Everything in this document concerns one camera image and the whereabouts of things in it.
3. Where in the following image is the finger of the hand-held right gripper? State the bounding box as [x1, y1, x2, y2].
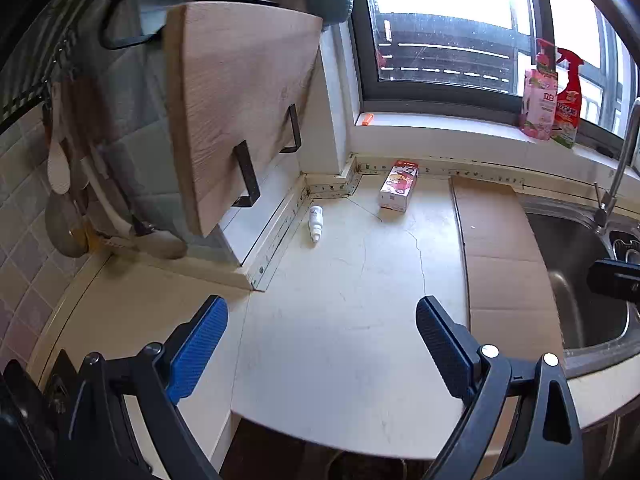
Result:
[586, 258, 640, 304]

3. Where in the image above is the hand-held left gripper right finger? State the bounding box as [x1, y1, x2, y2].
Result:
[415, 295, 586, 480]

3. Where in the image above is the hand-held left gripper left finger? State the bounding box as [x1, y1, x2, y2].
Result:
[56, 295, 230, 480]

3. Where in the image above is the black round trash bin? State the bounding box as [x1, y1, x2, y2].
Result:
[327, 452, 406, 480]

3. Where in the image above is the stainless steel sink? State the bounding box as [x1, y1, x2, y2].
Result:
[520, 195, 640, 378]

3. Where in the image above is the brown cardboard sheet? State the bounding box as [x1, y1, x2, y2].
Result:
[448, 176, 566, 361]

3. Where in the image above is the steel faucet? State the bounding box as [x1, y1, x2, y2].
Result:
[594, 97, 640, 233]

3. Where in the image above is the red and pink box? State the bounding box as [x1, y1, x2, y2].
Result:
[378, 160, 420, 212]

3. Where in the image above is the white slotted spoon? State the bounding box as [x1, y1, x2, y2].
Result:
[80, 155, 138, 250]

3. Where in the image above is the small white bottle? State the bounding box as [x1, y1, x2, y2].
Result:
[308, 205, 324, 244]

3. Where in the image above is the red spray bottle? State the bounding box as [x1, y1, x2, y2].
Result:
[550, 47, 585, 150]

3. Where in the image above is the black gas stove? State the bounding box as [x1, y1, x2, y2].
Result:
[0, 350, 76, 480]

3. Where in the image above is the black metal board rack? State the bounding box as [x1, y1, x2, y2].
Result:
[100, 0, 303, 209]

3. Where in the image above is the pink refill pouch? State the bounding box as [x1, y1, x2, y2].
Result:
[518, 39, 560, 141]

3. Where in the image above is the white rice paddle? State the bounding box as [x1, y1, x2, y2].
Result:
[47, 85, 71, 195]

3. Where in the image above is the wooden cutting board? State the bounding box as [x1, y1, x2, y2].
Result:
[165, 1, 324, 238]

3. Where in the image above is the dark framed window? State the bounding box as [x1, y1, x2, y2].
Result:
[350, 0, 640, 161]

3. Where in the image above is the black slatted utensil rack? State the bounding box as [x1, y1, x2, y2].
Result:
[0, 0, 131, 131]

